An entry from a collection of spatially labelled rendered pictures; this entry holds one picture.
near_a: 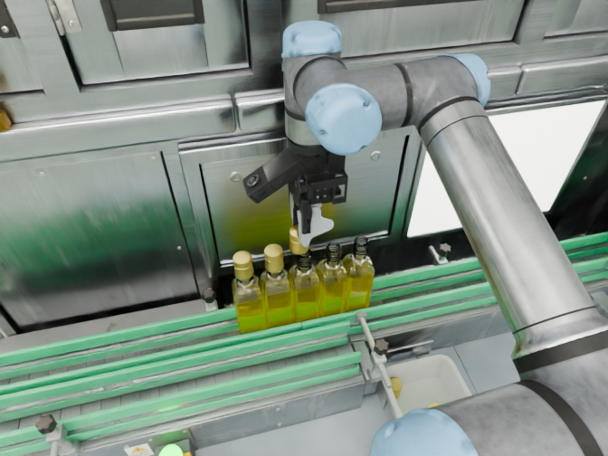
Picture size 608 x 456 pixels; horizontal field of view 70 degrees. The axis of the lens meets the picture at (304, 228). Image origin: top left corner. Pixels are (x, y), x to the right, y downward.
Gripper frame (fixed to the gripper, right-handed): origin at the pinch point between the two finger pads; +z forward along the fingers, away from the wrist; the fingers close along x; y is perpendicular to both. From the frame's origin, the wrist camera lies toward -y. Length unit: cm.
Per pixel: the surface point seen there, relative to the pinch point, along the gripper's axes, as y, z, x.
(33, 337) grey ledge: -59, 32, 16
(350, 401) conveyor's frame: 7.3, 39.5, -14.9
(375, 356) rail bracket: 11.4, 23.1, -14.5
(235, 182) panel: -8.7, -3.5, 13.5
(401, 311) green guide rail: 22.4, 26.4, -4.2
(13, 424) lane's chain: -59, 32, -4
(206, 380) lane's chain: -22.0, 31.9, -5.5
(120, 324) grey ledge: -40, 32, 14
